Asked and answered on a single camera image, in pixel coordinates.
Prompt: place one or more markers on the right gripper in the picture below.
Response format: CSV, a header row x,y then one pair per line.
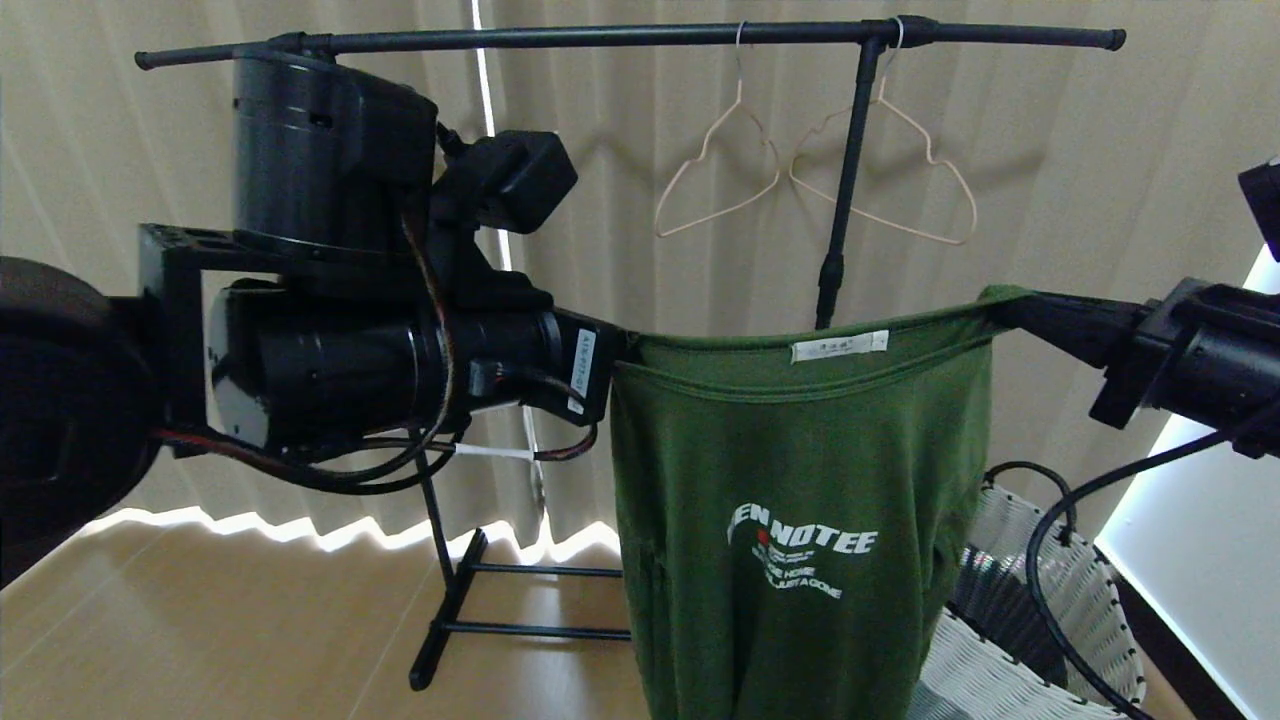
x,y
1210,370

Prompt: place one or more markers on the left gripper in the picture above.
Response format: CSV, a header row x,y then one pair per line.
x,y
350,365

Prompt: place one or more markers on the green printed T-shirt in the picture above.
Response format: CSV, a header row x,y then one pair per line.
x,y
800,450

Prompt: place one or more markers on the pink clothes hanger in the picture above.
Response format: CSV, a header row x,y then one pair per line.
x,y
740,95
900,222

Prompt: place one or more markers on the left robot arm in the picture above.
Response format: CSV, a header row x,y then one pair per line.
x,y
330,150

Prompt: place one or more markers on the white laundry basket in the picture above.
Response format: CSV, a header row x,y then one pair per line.
x,y
1090,590

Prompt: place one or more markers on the black clothes rack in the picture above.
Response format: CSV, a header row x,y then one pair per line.
x,y
600,38

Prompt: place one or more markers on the beige curtain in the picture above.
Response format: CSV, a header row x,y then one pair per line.
x,y
1050,150

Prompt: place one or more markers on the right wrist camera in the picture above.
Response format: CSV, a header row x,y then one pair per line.
x,y
1262,205

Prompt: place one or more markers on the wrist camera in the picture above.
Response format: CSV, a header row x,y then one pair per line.
x,y
525,180
1262,205

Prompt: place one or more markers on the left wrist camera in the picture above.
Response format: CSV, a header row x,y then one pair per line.
x,y
525,180

